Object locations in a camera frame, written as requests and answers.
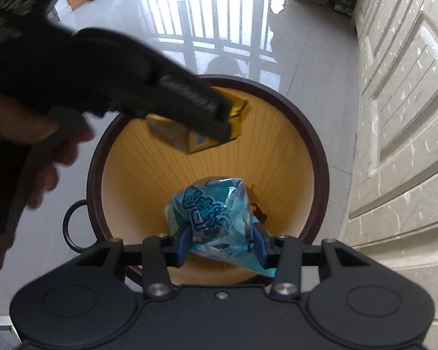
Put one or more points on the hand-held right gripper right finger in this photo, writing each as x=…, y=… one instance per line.
x=260, y=248

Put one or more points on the person's left hand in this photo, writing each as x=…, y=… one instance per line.
x=14, y=120

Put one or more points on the yellow round waste bin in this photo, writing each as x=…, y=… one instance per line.
x=138, y=175

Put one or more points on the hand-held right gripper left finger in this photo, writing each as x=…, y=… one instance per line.
x=184, y=248

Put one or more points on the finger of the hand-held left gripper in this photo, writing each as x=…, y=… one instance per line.
x=204, y=127
x=189, y=93

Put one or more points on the white bed base cabinets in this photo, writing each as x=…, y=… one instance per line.
x=405, y=116

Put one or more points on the teal snack packet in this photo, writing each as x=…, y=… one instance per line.
x=215, y=215

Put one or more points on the yellow cardboard box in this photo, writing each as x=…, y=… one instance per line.
x=237, y=109

